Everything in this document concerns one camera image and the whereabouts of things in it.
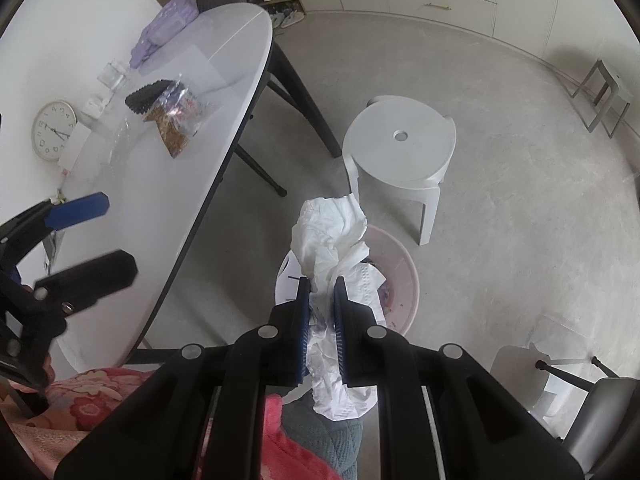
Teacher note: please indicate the white round plastic stool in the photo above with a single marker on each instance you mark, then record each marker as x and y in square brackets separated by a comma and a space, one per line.
[407, 147]

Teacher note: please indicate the white mug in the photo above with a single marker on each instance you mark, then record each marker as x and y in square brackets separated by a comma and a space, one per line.
[95, 106]

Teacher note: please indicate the left hand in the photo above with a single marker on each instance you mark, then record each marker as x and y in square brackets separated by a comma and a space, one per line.
[49, 371]

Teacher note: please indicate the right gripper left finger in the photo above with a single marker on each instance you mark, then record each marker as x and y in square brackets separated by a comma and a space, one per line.
[200, 415]

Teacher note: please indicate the clear glass jar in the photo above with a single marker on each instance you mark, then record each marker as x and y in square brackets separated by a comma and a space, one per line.
[113, 75]

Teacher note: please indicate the white card box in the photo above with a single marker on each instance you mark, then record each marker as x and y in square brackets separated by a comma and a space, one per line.
[73, 147]

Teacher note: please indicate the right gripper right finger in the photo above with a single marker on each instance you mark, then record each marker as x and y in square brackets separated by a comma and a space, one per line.
[441, 414]

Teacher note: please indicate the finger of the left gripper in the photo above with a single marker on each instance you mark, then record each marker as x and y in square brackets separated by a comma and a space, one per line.
[81, 287]
[29, 228]

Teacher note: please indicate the white round wall clock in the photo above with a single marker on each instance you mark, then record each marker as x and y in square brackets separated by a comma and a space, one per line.
[51, 129]

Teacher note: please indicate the snack bag with nuts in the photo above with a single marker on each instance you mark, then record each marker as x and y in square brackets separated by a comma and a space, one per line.
[178, 114]

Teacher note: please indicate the grey square stool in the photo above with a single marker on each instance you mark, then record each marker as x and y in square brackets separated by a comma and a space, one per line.
[612, 89]

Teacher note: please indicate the white tissue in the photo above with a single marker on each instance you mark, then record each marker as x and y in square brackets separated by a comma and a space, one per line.
[328, 243]

